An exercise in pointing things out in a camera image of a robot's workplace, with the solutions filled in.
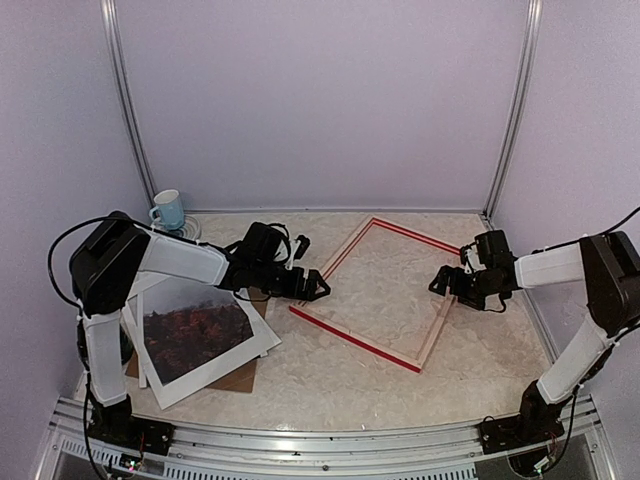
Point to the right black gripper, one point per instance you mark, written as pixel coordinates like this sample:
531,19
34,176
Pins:
443,276

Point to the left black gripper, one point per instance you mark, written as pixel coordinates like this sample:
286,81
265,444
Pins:
296,289

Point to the white mat board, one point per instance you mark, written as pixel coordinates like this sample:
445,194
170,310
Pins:
220,365

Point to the red landscape photo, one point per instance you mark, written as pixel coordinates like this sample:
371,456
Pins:
186,325

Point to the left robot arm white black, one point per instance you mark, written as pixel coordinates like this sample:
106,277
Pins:
103,270

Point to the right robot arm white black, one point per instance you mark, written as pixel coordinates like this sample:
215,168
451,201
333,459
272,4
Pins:
605,266

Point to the brown backing board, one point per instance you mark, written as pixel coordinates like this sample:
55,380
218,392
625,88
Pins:
235,380

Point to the striped round plate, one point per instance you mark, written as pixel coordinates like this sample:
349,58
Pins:
190,230

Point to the light blue mug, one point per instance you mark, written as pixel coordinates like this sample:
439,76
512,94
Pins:
168,210

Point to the white foam sheet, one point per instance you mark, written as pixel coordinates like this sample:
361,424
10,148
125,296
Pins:
132,310

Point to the dark green mug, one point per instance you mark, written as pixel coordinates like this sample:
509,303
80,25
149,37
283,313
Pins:
126,346

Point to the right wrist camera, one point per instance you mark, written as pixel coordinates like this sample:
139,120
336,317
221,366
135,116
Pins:
469,258

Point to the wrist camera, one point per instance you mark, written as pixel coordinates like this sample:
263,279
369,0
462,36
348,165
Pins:
298,249
469,258

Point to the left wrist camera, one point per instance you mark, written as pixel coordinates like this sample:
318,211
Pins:
298,249

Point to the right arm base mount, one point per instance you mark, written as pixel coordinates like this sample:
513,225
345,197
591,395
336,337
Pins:
508,433

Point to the right aluminium corner post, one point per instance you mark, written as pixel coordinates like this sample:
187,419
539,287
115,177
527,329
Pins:
517,107

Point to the aluminium corner post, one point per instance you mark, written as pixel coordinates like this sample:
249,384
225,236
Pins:
517,107
109,15

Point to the aluminium front rail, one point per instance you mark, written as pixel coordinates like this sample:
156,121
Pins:
198,451

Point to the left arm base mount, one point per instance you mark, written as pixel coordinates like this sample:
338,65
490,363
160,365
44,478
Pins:
135,433

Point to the left aluminium corner post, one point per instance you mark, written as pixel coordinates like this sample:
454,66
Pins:
109,15

